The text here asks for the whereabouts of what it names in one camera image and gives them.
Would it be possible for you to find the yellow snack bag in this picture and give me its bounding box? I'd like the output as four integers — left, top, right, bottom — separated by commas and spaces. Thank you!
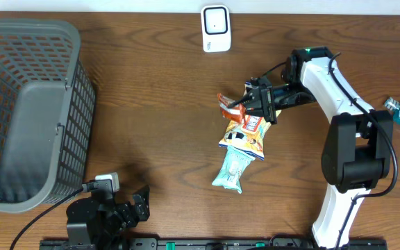
217, 88, 283, 162

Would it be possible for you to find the red chocolate bar wrapper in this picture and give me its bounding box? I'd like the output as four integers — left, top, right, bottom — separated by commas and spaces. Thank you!
217, 93, 246, 124

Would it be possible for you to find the white barcode scanner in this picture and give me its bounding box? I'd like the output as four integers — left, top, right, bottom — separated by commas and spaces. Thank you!
201, 5, 232, 53

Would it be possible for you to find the gray plastic basket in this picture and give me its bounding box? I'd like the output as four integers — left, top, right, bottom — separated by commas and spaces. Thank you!
0, 19, 96, 213

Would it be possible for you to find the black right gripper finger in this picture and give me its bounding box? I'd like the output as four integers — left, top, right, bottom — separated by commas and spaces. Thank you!
244, 104, 265, 117
227, 89, 262, 108

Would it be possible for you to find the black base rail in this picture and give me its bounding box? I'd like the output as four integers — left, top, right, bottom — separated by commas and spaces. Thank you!
39, 236, 388, 250

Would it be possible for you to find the light teal snack packet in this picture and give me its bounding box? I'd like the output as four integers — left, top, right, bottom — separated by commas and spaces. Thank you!
212, 145, 255, 194

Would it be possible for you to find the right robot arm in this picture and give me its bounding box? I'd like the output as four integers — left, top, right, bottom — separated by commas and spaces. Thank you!
226, 47, 399, 249

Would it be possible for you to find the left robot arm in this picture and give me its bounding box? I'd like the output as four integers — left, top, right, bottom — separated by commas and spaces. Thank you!
63, 183, 150, 250

